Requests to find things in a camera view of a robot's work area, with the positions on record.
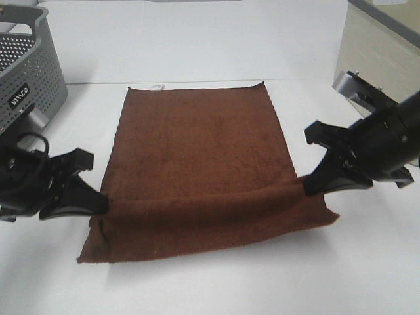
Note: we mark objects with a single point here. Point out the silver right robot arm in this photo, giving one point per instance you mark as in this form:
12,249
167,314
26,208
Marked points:
367,96

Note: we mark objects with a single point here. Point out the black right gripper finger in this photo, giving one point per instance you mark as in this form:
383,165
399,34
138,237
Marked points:
328,136
335,174

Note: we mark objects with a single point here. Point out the beige plastic storage bin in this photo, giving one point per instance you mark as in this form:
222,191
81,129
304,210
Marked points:
380,44

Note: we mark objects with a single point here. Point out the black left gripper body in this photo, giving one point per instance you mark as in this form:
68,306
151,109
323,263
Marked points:
30,182

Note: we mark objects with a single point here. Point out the grey perforated plastic basket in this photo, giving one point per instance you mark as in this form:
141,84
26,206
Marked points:
30,70

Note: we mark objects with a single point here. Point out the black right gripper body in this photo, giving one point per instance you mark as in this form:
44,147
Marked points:
380,145

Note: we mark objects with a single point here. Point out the brown towel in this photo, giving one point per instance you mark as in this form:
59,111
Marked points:
196,170

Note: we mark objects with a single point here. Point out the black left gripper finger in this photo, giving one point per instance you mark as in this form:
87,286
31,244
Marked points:
70,164
73,197

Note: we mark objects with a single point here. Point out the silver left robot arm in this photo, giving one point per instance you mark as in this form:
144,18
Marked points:
25,133

